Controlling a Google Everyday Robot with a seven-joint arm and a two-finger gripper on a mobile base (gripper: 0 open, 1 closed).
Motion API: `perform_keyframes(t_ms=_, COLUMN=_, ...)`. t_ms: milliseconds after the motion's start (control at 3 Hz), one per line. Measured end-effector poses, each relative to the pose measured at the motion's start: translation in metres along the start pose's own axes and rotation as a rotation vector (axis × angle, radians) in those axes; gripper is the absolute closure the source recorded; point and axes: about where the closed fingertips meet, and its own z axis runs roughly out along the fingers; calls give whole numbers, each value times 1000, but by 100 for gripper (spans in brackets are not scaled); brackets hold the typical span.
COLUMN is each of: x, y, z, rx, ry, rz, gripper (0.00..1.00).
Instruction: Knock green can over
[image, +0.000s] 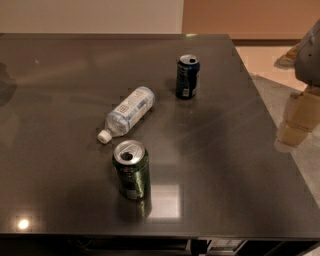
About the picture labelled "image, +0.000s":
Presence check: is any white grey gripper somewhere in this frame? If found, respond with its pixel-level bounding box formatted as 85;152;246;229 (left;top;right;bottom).
274;19;320;153

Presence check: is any clear plastic water bottle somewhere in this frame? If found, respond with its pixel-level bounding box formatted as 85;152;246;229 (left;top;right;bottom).
97;86;155;144

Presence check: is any green soda can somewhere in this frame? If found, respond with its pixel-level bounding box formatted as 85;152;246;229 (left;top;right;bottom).
112;140;150;200

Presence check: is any dark blue soda can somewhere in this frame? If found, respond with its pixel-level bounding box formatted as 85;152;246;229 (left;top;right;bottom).
176;54;200;99

